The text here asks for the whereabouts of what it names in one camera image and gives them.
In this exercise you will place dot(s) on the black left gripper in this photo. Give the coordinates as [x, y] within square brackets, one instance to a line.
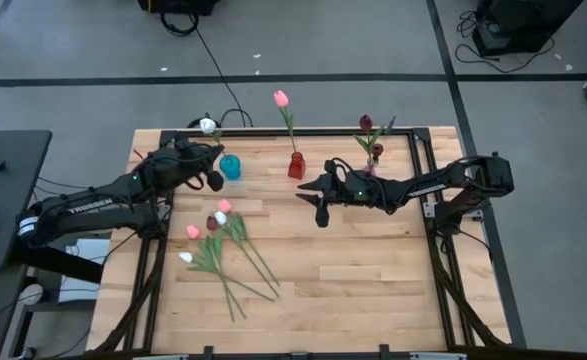
[193, 162]

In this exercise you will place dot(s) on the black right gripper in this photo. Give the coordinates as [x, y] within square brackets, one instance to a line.
[348, 190]

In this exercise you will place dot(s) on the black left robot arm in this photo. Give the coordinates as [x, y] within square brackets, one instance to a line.
[88, 207]

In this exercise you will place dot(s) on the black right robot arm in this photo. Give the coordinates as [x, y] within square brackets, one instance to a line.
[423, 189]

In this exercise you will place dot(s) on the blue glass vase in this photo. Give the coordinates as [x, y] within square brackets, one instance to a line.
[230, 169]

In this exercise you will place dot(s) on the red glass vase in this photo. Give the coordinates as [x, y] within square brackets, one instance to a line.
[296, 167]

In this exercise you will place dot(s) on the purple glass vase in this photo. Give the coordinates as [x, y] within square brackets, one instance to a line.
[371, 167]

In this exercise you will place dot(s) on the small black equipment box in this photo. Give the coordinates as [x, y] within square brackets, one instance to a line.
[178, 6]

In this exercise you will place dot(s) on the black desk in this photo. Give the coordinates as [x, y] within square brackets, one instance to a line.
[8, 190]

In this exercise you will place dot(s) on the white round disc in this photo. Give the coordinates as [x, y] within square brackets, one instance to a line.
[32, 295]

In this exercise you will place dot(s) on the large black equipment case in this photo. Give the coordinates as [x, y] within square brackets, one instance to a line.
[523, 20]

